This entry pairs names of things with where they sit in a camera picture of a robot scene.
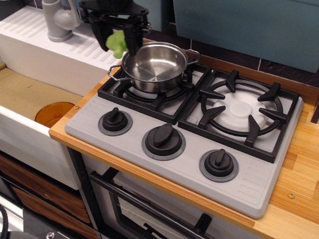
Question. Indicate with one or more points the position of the green plastic broccoli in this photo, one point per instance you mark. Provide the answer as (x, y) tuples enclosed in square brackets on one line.
[(116, 43)]

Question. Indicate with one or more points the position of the white toy sink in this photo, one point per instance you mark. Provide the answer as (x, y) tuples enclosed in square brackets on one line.
[(37, 72)]

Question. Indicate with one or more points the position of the black right burner grate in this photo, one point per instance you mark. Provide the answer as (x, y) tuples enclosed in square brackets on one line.
[(244, 114)]

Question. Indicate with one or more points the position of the black right stove knob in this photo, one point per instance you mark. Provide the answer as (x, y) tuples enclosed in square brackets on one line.
[(219, 166)]

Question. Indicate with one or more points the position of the black left stove knob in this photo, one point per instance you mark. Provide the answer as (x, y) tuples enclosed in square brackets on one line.
[(115, 122)]

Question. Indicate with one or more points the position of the black oven door handle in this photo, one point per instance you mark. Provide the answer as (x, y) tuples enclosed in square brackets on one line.
[(107, 182)]

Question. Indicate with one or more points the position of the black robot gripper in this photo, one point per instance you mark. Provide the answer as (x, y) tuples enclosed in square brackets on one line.
[(104, 15)]

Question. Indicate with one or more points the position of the wooden drawer front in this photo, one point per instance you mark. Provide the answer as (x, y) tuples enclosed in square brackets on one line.
[(47, 197)]

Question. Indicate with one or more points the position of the grey toy stove top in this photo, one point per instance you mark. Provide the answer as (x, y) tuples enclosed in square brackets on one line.
[(249, 192)]

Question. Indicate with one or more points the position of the toy oven door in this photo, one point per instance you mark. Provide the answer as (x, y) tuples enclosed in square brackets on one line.
[(141, 211)]

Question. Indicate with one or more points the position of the black burner grate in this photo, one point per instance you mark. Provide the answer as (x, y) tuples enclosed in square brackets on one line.
[(167, 106), (244, 114)]

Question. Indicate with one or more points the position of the grey toy faucet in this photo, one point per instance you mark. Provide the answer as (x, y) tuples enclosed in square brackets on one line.
[(60, 22)]

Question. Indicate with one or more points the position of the orange sink drain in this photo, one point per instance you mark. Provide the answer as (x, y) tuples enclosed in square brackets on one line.
[(50, 114)]

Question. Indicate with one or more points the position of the black middle stove knob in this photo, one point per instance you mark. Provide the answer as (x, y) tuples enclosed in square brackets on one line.
[(163, 143)]

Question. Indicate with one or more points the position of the black stove knob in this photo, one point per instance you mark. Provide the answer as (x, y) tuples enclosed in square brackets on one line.
[(115, 122), (219, 166), (163, 143)]

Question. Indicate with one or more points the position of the stainless steel pot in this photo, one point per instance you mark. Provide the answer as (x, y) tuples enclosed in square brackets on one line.
[(156, 68)]

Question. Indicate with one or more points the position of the black left burner grate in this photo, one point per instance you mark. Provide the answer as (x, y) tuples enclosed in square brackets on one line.
[(167, 106)]

